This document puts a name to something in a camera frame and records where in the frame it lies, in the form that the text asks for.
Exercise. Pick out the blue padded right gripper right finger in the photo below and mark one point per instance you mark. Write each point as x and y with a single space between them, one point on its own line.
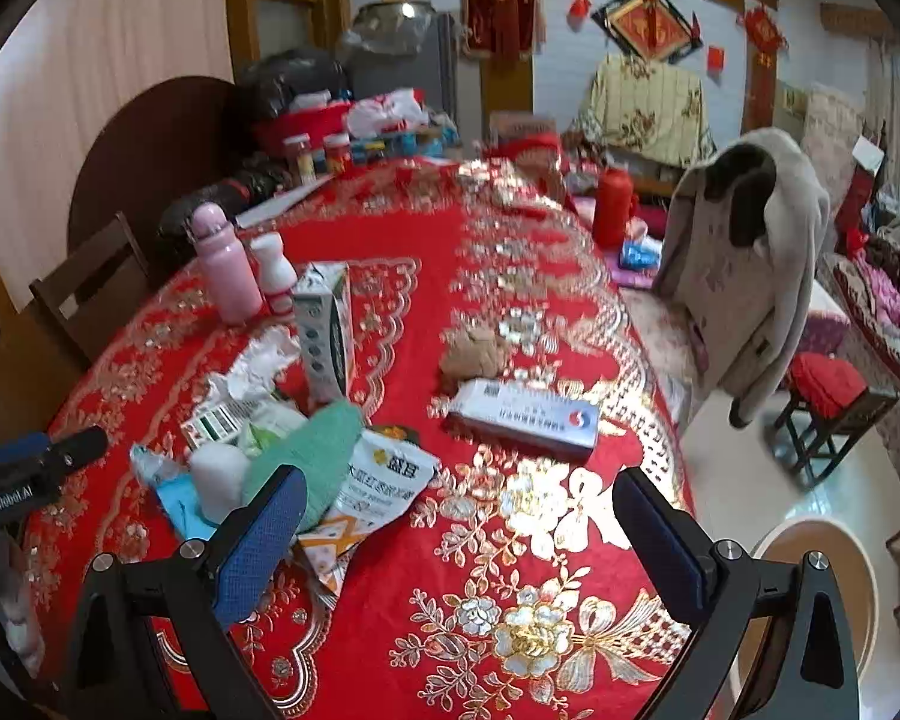
803 668

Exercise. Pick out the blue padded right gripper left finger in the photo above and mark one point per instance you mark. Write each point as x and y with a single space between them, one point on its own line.
116 667

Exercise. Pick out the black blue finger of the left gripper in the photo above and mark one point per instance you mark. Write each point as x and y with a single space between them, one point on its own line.
37 454

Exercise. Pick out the light blue wrapper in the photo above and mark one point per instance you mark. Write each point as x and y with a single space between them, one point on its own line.
174 488

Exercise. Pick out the white orange snack packet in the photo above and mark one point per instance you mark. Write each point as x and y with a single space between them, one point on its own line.
384 477

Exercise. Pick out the dark wooden chair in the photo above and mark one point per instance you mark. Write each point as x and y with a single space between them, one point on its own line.
95 291

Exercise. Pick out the white green crumpled wrapper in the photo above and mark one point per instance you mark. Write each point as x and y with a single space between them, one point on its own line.
234 396

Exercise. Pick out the green cloth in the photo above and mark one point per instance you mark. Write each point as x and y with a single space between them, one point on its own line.
320 446

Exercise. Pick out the pink thermos bottle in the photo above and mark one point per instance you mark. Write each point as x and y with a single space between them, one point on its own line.
227 271

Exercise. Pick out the red cushioned wooden stool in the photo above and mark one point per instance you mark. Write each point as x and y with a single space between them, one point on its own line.
830 408

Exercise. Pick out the small white yogurt bottle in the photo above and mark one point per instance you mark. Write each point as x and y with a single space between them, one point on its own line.
276 275

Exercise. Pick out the green white milk carton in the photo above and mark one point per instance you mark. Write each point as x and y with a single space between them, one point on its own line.
321 306

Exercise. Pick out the red gold floral tablecloth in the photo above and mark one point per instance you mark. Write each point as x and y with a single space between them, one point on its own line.
507 590

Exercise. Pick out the white blue medicine box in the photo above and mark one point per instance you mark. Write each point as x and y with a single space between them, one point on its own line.
568 427

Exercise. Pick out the dark round tabletop leaning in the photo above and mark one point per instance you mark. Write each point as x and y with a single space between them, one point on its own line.
168 142

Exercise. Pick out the crumpled brown tissue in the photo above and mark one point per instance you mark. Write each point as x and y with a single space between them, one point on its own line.
473 353

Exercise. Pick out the floral sofa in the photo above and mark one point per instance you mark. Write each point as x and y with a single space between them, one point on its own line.
871 343

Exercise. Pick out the small jar red lid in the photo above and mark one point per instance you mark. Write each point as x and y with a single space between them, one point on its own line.
338 152
298 152

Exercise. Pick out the red basin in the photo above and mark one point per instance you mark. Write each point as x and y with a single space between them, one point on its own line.
317 123

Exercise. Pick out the black plastic bag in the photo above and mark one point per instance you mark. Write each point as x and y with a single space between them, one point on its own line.
274 83

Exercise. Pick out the blue plastic bag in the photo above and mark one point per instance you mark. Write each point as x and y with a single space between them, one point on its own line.
638 256

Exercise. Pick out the beige coat on chair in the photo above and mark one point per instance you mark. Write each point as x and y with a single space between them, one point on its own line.
744 232

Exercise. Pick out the white plastic bag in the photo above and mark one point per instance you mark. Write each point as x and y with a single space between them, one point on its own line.
391 112

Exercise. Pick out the red cylinder container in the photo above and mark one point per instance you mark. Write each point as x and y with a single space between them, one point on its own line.
613 206

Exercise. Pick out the floral draped cloth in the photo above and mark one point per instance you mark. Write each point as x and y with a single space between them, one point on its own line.
656 110

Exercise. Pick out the red Chinese knot decoration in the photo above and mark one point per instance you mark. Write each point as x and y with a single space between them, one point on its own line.
500 29

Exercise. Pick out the red diamond Fu poster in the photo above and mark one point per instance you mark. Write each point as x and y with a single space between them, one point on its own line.
651 30

